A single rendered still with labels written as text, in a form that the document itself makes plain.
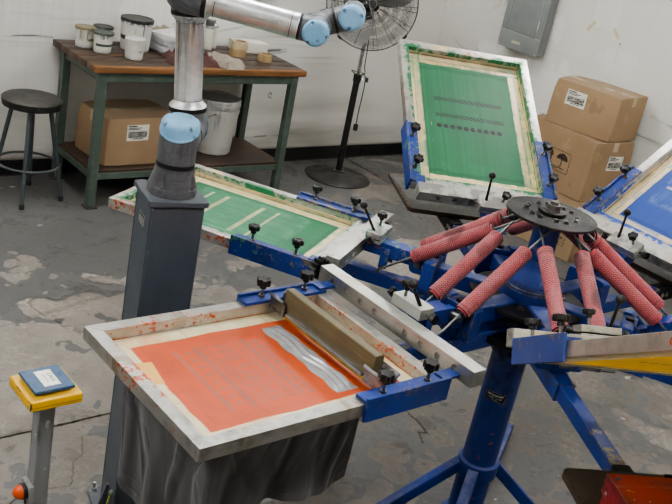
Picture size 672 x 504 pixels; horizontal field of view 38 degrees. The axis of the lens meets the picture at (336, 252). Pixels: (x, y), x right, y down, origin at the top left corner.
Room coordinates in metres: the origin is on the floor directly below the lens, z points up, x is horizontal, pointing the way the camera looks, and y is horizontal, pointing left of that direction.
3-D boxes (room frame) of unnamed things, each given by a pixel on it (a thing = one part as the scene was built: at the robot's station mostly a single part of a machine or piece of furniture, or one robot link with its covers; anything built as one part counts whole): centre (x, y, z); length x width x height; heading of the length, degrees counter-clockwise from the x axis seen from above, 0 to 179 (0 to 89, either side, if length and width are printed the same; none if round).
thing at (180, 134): (2.75, 0.53, 1.37); 0.13 x 0.12 x 0.14; 2
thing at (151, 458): (2.05, 0.33, 0.74); 0.45 x 0.03 x 0.43; 43
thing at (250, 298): (2.62, 0.13, 0.98); 0.30 x 0.05 x 0.07; 133
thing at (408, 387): (2.21, -0.25, 0.98); 0.30 x 0.05 x 0.07; 133
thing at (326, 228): (3.24, 0.21, 1.05); 1.08 x 0.61 x 0.23; 73
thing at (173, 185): (2.75, 0.53, 1.25); 0.15 x 0.15 x 0.10
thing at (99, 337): (2.25, 0.12, 0.97); 0.79 x 0.58 x 0.04; 133
